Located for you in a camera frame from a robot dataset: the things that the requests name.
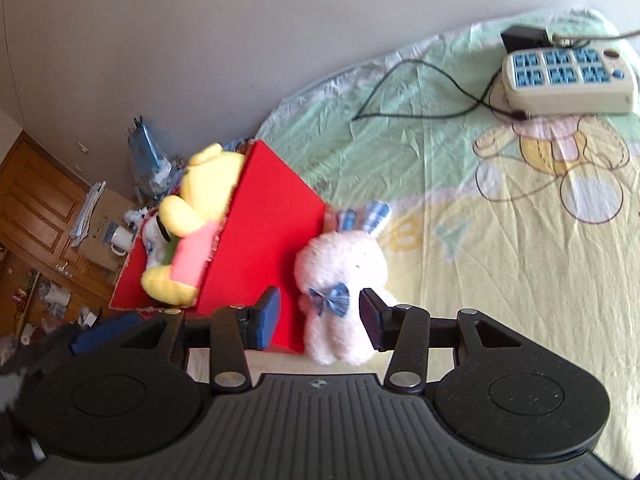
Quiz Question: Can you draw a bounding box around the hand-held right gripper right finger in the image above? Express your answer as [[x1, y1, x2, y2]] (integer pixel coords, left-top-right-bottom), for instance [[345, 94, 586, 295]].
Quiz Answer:
[[359, 287, 523, 394]]

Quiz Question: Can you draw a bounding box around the printed cartoon sheet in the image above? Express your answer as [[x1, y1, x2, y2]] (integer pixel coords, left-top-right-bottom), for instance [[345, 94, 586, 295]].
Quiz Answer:
[[255, 7, 640, 466]]

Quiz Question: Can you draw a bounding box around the blue plastic bag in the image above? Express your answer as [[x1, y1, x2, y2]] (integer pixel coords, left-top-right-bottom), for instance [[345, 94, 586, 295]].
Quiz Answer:
[[127, 117, 176, 196]]

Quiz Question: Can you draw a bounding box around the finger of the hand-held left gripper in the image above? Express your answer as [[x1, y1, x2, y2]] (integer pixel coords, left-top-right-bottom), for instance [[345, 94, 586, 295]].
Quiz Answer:
[[69, 311, 143, 357]]

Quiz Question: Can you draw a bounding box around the white mug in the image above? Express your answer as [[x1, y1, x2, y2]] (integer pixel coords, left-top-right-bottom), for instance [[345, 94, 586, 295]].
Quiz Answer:
[[107, 225, 135, 256]]

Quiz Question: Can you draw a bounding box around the thin black cable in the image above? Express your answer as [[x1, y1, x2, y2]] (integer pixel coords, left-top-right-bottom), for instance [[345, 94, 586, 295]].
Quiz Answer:
[[352, 59, 529, 122]]

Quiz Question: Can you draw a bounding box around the black power adapter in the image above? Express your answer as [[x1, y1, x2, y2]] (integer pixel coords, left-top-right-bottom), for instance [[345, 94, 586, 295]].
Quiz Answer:
[[500, 25, 551, 54]]

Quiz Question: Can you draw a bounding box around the wooden cabinet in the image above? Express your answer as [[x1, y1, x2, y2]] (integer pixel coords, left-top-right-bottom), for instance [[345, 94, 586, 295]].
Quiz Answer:
[[0, 130, 131, 311]]

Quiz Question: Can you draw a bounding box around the yellow bear plush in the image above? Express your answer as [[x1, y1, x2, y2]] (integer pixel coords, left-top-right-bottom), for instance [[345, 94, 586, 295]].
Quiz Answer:
[[141, 142, 246, 307]]

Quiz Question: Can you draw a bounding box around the small white dog plush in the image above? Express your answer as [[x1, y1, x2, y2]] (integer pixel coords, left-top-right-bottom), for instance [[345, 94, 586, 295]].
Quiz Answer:
[[140, 210, 175, 268]]

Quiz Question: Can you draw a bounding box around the stack of papers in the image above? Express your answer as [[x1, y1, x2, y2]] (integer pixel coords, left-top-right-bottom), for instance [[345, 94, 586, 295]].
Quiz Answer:
[[70, 181, 107, 248]]

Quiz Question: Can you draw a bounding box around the red cardboard box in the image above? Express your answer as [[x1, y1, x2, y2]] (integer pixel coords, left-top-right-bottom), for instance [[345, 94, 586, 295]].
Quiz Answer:
[[109, 140, 328, 356]]

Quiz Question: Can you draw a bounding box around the grey power cable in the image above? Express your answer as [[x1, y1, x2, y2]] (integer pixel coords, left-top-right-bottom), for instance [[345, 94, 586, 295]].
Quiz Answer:
[[550, 27, 640, 44]]

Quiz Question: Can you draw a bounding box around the white power strip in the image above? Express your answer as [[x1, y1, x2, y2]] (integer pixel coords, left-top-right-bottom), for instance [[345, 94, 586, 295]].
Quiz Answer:
[[501, 46, 640, 116]]

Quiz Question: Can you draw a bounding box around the large white bunny plush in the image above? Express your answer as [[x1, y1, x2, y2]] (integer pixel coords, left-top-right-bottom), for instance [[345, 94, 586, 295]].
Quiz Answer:
[[294, 200, 401, 367]]

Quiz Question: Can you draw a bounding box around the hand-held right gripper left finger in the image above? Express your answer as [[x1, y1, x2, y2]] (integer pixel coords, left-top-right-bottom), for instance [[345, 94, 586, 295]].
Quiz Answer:
[[117, 286, 282, 395]]

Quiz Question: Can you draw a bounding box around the brown cardboard box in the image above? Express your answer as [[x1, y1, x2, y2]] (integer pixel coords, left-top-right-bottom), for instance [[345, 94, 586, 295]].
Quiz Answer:
[[80, 190, 138, 272]]

